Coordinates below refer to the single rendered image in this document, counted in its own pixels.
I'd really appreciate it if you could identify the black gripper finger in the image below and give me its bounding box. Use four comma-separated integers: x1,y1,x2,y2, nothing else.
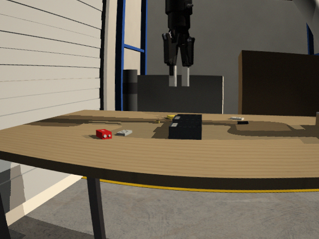
162,32,182,87
179,34,195,87

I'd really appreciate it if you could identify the dark grey rack of labelled bins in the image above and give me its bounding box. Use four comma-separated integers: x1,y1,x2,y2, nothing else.
169,114,202,140

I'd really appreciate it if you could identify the red nine-volt battery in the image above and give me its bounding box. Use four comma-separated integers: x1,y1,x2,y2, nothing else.
96,129,112,139

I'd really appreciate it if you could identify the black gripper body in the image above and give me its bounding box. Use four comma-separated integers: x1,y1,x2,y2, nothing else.
168,13,190,45

